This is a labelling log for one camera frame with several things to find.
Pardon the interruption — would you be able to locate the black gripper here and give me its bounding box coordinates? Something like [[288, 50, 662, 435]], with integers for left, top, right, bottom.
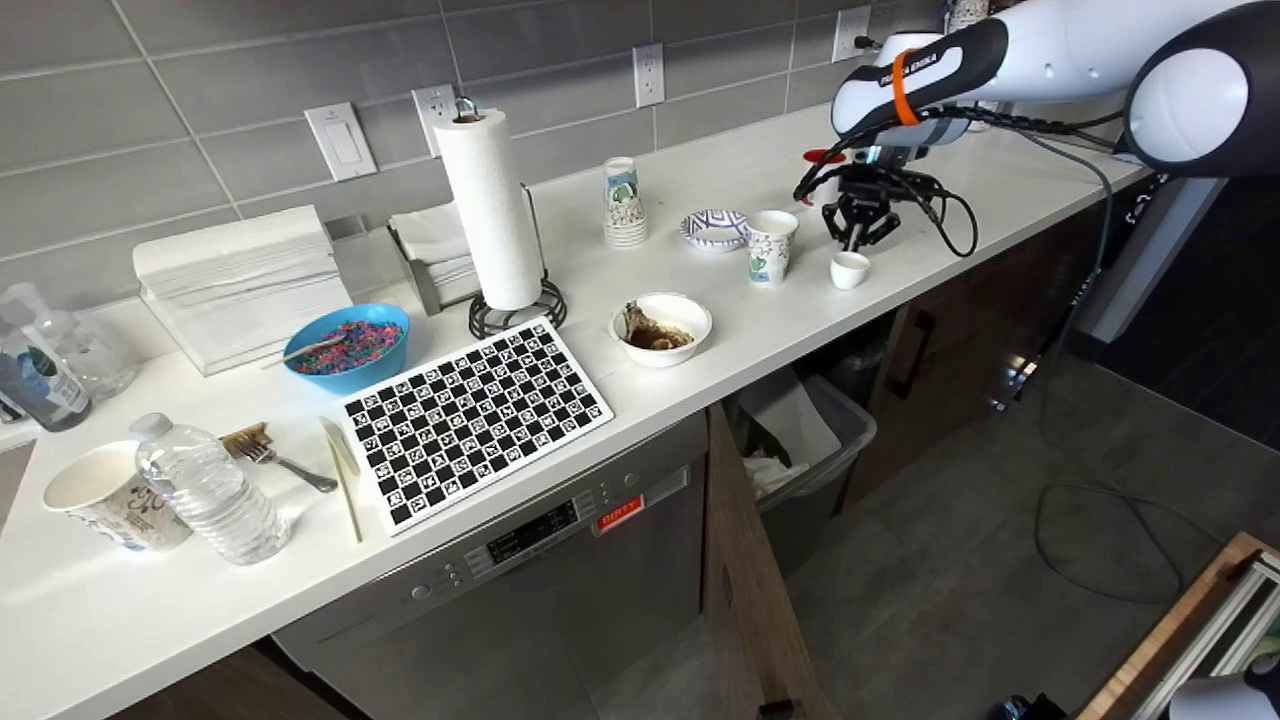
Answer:
[[829, 157, 937, 256]]

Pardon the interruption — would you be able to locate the wooden stir stick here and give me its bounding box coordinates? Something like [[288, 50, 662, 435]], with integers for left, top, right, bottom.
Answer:
[[318, 412, 366, 546]]

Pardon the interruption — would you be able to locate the metal napkin dispenser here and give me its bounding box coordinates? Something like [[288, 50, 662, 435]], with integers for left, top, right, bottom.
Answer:
[[383, 196, 489, 321]]

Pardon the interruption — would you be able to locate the steel dishwasher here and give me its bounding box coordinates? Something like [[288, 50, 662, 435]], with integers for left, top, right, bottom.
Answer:
[[273, 412, 713, 720]]

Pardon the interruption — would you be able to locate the blue bowl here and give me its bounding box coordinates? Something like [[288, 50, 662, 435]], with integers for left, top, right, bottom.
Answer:
[[278, 299, 416, 401]]

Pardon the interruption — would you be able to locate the metal fork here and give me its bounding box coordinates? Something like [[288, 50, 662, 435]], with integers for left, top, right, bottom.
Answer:
[[216, 420, 341, 497]]

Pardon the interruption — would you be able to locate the open cabinet door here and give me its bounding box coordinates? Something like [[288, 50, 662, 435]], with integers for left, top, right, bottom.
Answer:
[[700, 403, 831, 720]]

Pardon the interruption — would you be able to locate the clear plastic water bottle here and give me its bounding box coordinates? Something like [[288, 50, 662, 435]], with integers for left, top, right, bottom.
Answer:
[[127, 406, 290, 568]]

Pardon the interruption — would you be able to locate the black gripper cable bundle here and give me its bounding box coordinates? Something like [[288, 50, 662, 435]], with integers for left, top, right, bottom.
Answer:
[[794, 99, 1123, 310]]

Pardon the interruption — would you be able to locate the brown wooden base cabinet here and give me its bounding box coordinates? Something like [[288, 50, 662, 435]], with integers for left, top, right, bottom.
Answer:
[[114, 637, 374, 720], [843, 210, 1110, 513]]

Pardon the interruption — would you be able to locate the black floor cable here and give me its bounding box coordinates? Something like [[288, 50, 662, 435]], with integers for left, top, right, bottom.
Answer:
[[1032, 383, 1232, 613]]

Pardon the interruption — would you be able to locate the wooden frame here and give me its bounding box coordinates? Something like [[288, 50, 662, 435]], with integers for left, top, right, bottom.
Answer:
[[1071, 526, 1280, 720]]

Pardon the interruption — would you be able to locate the white paper towel roll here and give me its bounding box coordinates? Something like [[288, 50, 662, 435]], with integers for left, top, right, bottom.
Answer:
[[430, 103, 547, 310]]

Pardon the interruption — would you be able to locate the white wall outlet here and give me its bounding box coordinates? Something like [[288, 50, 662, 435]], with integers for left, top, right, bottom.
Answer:
[[407, 80, 462, 159], [831, 3, 875, 63], [629, 40, 668, 111]]

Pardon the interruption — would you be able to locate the white napkin stack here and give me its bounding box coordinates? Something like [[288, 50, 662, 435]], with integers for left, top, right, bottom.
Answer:
[[127, 198, 355, 377]]

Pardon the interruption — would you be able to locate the small white mug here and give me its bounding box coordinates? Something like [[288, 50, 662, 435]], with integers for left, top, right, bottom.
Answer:
[[829, 247, 875, 291]]

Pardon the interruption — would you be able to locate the white bowl with food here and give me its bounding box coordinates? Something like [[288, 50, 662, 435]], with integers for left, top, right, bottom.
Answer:
[[609, 289, 716, 368]]

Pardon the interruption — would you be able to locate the blank white wall plate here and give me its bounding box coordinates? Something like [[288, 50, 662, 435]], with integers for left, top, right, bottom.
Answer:
[[300, 99, 381, 184]]

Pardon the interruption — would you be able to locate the black paper towel holder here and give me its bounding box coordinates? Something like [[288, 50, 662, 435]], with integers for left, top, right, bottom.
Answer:
[[450, 93, 570, 342]]

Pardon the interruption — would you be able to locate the trash bin with bag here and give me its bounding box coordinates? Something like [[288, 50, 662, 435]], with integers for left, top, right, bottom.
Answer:
[[722, 368, 878, 577]]

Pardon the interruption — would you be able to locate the blue patterned paper plate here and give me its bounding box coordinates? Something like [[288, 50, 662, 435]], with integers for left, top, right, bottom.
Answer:
[[681, 205, 757, 256]]

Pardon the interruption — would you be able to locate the clear glass container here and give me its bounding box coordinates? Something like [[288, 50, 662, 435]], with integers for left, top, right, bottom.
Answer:
[[0, 279, 137, 432]]

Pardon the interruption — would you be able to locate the large patterned paper cup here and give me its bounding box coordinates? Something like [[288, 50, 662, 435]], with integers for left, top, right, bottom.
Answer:
[[40, 435, 195, 556]]

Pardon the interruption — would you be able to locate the black white checkerboard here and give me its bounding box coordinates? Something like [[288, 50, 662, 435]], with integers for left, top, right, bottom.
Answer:
[[335, 317, 614, 537]]

